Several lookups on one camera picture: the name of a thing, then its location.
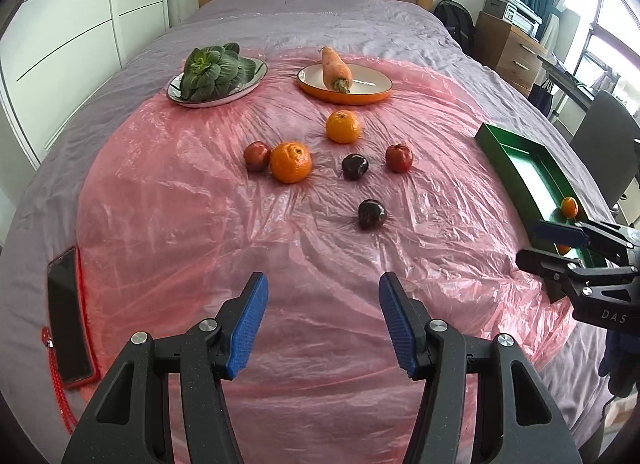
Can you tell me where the dark plum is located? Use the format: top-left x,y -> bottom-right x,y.
358,198 -> 387,230
342,153 -> 369,181

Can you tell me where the red apple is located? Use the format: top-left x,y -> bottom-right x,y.
385,143 -> 413,174
243,141 -> 271,172

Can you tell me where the orange mandarin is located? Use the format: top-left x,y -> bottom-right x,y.
326,110 -> 362,144
270,141 -> 312,184

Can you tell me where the right blue glove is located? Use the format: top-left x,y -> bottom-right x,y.
598,331 -> 640,398

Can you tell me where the green tray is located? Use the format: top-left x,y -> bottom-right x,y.
473,122 -> 609,304

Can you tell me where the smartphone in red case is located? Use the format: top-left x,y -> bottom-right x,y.
47,246 -> 100,389

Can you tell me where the grey chair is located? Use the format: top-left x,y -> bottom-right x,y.
570,91 -> 639,208

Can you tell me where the desk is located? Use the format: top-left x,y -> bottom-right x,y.
537,51 -> 620,112

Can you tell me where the pink plastic sheet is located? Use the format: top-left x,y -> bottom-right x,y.
77,50 -> 575,463

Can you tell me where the wooden dresser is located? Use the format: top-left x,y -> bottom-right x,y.
473,11 -> 547,98

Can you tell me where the grey printer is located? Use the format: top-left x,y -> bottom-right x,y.
483,0 -> 542,38

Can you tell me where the black backpack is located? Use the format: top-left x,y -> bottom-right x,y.
434,0 -> 475,56

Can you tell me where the orange oval dish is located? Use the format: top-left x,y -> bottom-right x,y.
297,64 -> 393,106

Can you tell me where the carrot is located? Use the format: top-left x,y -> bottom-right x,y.
321,46 -> 352,94

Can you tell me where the white enamel plate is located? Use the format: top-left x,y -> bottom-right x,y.
166,58 -> 268,109

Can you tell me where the bok choy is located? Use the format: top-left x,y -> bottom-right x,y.
179,42 -> 257,103

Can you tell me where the purple bed sheet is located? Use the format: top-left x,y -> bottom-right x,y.
1,0 -> 610,463

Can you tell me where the white wardrobe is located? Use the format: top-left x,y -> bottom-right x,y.
1,0 -> 169,166

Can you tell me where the red phone lanyard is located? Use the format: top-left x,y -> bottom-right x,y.
39,325 -> 79,436

